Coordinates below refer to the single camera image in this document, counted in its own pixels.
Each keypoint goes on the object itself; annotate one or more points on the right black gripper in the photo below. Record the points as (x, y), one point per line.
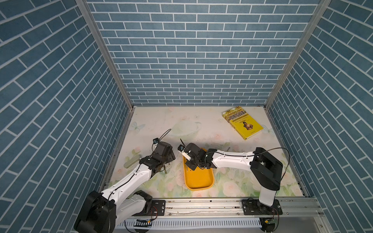
(189, 165)

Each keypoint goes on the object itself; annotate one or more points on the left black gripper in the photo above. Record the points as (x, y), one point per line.
(170, 155)

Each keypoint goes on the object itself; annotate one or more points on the yellow plastic storage tray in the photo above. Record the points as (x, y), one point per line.
(198, 179)

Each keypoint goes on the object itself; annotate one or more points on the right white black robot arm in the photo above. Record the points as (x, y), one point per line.
(267, 169)

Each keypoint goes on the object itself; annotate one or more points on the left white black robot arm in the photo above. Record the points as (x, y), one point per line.
(102, 211)

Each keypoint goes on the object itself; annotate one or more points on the yellow paperback book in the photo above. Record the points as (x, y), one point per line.
(242, 122)

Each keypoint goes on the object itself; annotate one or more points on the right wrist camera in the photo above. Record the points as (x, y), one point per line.
(183, 150)

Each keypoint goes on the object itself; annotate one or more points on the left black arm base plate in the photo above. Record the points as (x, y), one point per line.
(153, 209)

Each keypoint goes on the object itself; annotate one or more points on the aluminium mounting rail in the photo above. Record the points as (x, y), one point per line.
(232, 207)

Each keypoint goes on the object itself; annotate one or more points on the white slotted cable duct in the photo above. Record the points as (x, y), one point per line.
(191, 223)

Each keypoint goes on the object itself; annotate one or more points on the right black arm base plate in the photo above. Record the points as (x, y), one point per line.
(254, 207)

